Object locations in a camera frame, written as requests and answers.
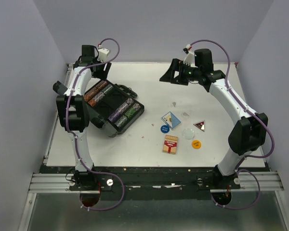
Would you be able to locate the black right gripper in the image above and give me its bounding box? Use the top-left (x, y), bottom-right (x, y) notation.
top-left (160, 58), bottom-right (201, 86)

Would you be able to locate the orange big blind button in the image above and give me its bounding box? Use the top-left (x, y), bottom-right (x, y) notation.
top-left (192, 140), bottom-right (202, 149)

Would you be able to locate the blue small blind button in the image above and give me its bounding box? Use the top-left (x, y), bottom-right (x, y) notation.
top-left (160, 125), bottom-right (170, 134)

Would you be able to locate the black poker chip case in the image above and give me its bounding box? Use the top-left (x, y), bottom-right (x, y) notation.
top-left (53, 80), bottom-right (145, 138)

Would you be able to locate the black mounting rail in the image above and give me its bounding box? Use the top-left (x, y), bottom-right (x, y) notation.
top-left (39, 166), bottom-right (240, 201)

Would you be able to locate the red playing card deck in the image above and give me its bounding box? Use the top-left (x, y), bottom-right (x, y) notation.
top-left (162, 135), bottom-right (178, 154)

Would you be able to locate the blue green poker chip stack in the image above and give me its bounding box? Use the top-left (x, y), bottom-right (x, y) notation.
top-left (102, 84), bottom-right (113, 95)

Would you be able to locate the red triangular plaque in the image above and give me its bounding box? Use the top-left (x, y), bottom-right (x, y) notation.
top-left (193, 120), bottom-right (205, 132)

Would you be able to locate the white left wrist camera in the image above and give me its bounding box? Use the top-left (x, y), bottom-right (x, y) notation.
top-left (97, 48), bottom-right (111, 63)

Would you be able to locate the green blue chip row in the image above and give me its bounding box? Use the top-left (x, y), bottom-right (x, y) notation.
top-left (115, 103), bottom-right (141, 128)

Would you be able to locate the clear round dealer button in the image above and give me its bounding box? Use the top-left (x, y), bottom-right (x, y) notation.
top-left (182, 128), bottom-right (195, 140)

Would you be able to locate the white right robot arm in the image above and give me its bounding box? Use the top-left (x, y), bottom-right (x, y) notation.
top-left (159, 46), bottom-right (268, 189)

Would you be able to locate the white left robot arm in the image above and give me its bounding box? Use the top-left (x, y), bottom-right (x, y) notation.
top-left (53, 44), bottom-right (111, 190)

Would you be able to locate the purple chip row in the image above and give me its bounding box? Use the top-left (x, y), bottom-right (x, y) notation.
top-left (108, 98), bottom-right (133, 122)

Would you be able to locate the brown white poker chip stack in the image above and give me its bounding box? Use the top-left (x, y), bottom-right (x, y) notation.
top-left (88, 92), bottom-right (105, 107)

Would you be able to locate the aluminium frame rail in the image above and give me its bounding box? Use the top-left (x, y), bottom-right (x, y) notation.
top-left (238, 172), bottom-right (284, 192)

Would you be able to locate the blue playing card deck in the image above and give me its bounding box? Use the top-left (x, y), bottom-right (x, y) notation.
top-left (161, 112), bottom-right (181, 130)

